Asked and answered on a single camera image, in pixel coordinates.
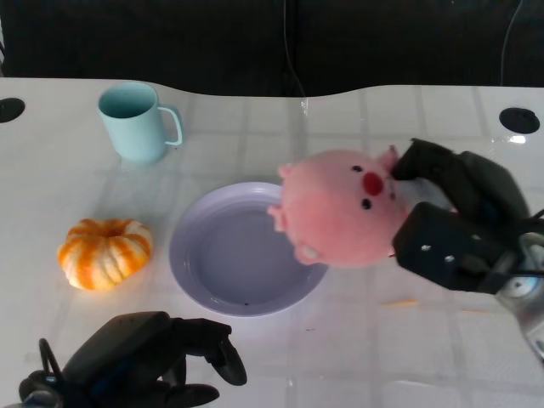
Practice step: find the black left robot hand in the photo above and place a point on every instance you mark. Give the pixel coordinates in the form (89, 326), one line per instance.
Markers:
(140, 361)

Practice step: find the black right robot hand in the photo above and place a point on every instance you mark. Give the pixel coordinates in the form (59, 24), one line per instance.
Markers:
(459, 217)

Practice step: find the pink plush beaver doll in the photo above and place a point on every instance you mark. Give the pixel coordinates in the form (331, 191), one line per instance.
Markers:
(340, 208)

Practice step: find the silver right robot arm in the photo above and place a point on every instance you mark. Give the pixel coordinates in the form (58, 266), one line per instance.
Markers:
(527, 280)

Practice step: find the lavender round plate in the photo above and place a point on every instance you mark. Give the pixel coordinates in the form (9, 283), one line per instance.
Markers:
(238, 259)

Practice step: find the orange white striped pumpkin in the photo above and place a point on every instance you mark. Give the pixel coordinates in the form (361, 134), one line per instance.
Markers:
(105, 253)

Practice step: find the light blue plastic mug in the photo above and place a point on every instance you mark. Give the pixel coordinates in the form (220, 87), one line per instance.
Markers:
(132, 123)

